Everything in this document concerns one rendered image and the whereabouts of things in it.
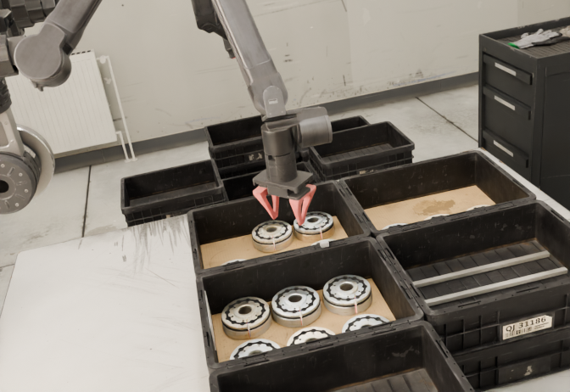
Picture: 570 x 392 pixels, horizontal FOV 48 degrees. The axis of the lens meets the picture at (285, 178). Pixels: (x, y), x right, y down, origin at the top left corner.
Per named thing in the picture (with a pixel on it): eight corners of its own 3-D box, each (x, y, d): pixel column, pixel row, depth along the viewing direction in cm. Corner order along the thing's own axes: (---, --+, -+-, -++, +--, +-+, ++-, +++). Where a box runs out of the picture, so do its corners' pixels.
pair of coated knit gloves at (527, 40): (520, 52, 263) (520, 44, 261) (496, 42, 279) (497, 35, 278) (574, 41, 266) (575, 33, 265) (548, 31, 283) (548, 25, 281)
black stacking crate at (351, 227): (205, 318, 141) (195, 276, 136) (195, 249, 167) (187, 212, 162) (376, 278, 146) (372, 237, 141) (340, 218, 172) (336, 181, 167)
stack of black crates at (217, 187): (147, 305, 261) (120, 210, 241) (144, 266, 287) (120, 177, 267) (242, 282, 267) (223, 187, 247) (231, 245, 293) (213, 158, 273)
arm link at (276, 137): (257, 118, 119) (263, 128, 114) (293, 111, 120) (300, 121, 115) (262, 152, 122) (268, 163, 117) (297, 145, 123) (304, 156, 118)
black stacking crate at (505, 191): (377, 278, 146) (374, 237, 141) (341, 218, 172) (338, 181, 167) (536, 241, 151) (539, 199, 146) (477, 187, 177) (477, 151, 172)
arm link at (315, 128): (256, 93, 122) (261, 87, 114) (313, 83, 124) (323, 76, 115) (268, 154, 123) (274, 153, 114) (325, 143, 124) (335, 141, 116)
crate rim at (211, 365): (209, 381, 110) (207, 371, 109) (197, 283, 137) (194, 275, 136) (427, 327, 115) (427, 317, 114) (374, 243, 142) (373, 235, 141)
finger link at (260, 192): (276, 208, 131) (270, 167, 127) (304, 215, 128) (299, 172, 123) (256, 223, 126) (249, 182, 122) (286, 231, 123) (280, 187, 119)
